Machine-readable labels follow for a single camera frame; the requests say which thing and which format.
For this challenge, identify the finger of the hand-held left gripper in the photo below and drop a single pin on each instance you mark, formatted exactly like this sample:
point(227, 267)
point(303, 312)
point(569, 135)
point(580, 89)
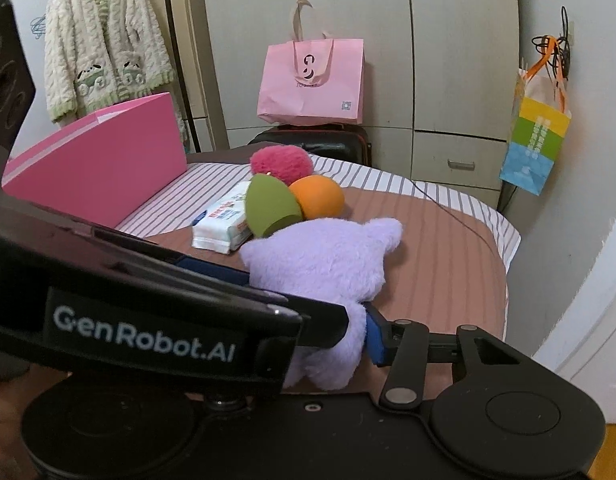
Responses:
point(213, 271)
point(323, 327)

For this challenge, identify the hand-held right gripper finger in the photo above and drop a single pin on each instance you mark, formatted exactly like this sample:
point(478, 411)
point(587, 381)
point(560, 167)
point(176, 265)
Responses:
point(375, 335)

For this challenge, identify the purple plush toy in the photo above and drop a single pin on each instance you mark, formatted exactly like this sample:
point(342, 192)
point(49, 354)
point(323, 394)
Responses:
point(328, 270)

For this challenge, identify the pink shoe box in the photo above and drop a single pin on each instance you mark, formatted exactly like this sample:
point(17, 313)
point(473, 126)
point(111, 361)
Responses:
point(98, 170)

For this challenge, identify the white wet wipes pack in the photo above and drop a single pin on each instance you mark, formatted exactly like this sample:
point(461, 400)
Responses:
point(218, 225)

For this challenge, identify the green egg-shaped sponge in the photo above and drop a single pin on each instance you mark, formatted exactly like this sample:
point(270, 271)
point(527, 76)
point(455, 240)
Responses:
point(268, 205)

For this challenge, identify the red fluffy ball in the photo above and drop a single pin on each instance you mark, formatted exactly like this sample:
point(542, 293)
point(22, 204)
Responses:
point(278, 160)

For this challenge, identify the orange egg-shaped sponge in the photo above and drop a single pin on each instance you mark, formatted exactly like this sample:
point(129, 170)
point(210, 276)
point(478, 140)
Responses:
point(320, 197)

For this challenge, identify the striped bed sheet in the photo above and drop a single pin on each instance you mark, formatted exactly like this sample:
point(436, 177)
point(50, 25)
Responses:
point(378, 180)

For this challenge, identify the black suitcase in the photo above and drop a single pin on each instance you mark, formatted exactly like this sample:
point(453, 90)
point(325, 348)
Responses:
point(328, 142)

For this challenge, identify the pink paper bag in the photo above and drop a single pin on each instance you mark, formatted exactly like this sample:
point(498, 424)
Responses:
point(313, 90)

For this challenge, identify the beige wardrobe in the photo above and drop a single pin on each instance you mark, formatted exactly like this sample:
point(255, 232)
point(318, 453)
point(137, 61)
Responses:
point(198, 60)

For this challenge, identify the colourful gift bag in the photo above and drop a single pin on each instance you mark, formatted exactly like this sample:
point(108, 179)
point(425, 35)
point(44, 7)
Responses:
point(533, 135)

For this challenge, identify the cream knitted cardigan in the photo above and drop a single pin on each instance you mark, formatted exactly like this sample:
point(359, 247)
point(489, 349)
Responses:
point(103, 35)

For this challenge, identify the grey wardrobe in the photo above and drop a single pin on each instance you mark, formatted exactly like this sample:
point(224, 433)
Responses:
point(438, 60)

